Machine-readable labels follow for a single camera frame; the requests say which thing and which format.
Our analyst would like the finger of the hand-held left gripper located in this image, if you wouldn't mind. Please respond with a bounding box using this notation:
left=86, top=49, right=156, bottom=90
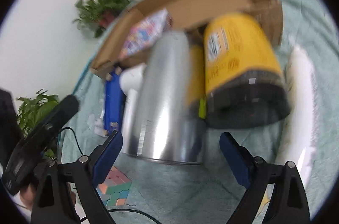
left=40, top=95, right=80, bottom=134

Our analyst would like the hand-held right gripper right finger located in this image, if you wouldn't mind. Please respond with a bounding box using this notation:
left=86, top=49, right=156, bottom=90
left=219, top=132, right=311, bottom=224

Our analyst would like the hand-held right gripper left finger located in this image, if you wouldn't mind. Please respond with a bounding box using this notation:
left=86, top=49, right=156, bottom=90
left=31, top=130, right=124, bottom=224

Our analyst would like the pastel puzzle cube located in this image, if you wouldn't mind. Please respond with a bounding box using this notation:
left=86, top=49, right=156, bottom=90
left=96, top=166, right=132, bottom=207

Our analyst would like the white printed tube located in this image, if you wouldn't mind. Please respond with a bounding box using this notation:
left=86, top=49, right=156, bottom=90
left=275, top=44, right=317, bottom=187

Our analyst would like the silver metal can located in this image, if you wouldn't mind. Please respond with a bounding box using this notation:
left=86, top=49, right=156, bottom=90
left=121, top=30, right=207, bottom=166

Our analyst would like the yellow canister with black base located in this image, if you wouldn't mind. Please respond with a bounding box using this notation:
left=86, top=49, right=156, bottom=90
left=187, top=12, right=292, bottom=129

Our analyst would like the brown cardboard box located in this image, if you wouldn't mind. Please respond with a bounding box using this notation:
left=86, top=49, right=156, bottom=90
left=90, top=0, right=284, bottom=79

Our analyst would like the person's left hand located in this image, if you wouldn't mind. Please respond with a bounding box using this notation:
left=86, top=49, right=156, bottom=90
left=19, top=182, right=38, bottom=210

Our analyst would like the green leafy plant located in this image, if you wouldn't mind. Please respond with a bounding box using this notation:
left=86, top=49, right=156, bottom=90
left=16, top=90, right=60, bottom=158

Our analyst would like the white holder with metal bar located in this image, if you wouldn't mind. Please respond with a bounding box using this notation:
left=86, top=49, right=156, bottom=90
left=87, top=100, right=106, bottom=137

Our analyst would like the blue board with wooden pegs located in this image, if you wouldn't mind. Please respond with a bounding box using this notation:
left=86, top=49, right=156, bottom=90
left=104, top=68, right=126, bottom=136

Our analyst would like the white hair dryer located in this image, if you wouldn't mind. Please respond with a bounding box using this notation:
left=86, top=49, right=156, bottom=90
left=119, top=64, right=146, bottom=134

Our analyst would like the colourful printed flat box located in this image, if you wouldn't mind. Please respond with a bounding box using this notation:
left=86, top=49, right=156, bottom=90
left=119, top=9, right=172, bottom=60

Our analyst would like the potted plant in red pot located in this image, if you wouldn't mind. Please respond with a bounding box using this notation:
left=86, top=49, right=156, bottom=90
left=73, top=0, right=133, bottom=38

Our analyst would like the black cable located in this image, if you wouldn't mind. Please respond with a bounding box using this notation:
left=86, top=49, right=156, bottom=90
left=57, top=127, right=162, bottom=224

